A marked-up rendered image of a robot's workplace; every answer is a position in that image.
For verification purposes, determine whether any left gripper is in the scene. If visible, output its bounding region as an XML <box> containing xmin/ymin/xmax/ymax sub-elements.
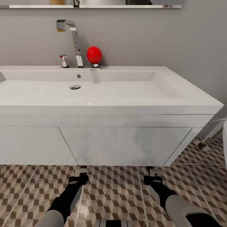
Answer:
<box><xmin>69</xmin><ymin>175</ymin><xmax>89</xmax><ymax>185</ymax></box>

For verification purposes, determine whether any mousetrap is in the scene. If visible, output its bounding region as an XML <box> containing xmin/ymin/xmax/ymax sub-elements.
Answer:
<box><xmin>146</xmin><ymin>166</ymin><xmax>154</xmax><ymax>175</ymax></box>
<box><xmin>80</xmin><ymin>166</ymin><xmax>87</xmax><ymax>176</ymax></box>

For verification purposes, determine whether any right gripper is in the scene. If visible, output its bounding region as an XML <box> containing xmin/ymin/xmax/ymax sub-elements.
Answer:
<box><xmin>144</xmin><ymin>176</ymin><xmax>162</xmax><ymax>185</ymax></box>

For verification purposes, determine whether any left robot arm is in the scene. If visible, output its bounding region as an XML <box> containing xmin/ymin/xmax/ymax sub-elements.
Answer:
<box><xmin>34</xmin><ymin>168</ymin><xmax>90</xmax><ymax>227</ymax></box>

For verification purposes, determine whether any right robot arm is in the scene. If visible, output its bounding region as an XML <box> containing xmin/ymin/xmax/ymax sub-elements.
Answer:
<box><xmin>144</xmin><ymin>169</ymin><xmax>223</xmax><ymax>227</ymax></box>

